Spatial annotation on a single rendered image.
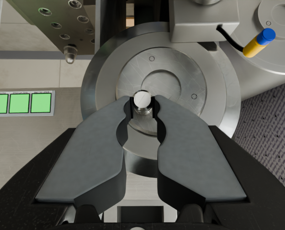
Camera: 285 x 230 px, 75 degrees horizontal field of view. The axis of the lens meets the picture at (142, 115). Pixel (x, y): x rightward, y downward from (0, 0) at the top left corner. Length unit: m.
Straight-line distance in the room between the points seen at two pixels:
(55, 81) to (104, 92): 2.75
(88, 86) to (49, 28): 0.35
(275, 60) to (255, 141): 0.19
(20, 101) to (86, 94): 0.44
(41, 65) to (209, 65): 2.95
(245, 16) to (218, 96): 0.09
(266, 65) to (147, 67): 0.11
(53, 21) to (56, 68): 2.49
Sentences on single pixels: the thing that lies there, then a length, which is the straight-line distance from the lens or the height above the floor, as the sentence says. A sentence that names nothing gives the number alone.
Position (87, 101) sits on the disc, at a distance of 0.18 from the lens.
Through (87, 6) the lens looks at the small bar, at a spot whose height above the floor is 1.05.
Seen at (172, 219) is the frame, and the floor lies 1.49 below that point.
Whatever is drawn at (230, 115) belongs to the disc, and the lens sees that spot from 0.18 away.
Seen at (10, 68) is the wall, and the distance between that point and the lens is 3.26.
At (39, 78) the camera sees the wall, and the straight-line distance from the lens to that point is 3.02.
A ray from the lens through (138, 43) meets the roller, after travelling 0.18.
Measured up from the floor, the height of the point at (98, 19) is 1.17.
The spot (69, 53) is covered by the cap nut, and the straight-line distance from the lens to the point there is 0.57.
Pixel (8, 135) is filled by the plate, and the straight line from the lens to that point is 0.62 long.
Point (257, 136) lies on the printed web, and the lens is 0.37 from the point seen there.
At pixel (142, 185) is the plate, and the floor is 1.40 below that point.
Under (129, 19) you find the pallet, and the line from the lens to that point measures 2.05.
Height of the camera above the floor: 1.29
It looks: 8 degrees down
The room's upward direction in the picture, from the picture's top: 179 degrees clockwise
